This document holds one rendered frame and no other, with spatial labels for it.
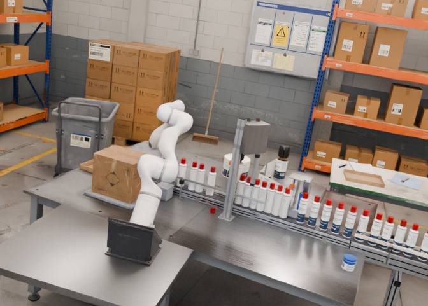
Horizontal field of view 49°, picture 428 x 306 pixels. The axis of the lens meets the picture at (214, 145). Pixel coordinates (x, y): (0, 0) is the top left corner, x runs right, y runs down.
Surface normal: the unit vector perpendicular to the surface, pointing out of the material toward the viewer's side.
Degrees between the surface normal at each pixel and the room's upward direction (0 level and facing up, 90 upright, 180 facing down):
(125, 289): 0
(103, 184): 90
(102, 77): 91
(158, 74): 90
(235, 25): 90
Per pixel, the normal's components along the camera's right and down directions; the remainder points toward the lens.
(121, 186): -0.38, 0.22
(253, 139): 0.52, 0.33
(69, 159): 0.04, 0.36
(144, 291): 0.14, -0.95
